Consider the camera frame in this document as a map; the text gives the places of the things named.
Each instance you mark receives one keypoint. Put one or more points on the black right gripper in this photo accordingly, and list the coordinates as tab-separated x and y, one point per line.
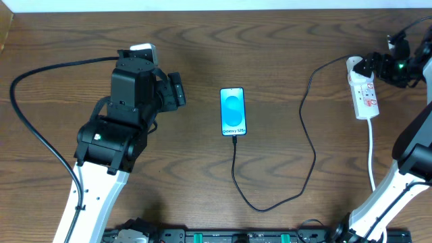
372	63

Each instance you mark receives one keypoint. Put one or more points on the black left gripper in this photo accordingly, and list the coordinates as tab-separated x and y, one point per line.
176	89

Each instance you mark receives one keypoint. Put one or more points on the blue screen Samsung smartphone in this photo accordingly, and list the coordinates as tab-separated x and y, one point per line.
233	112

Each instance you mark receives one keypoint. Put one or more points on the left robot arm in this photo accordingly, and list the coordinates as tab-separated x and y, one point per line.
114	137

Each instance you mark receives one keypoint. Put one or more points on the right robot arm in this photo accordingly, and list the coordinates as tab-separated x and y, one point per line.
410	172

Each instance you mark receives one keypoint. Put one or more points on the white power strip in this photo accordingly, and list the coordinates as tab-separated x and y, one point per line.
363	96

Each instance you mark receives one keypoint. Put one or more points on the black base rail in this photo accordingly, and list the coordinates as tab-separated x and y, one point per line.
138	230

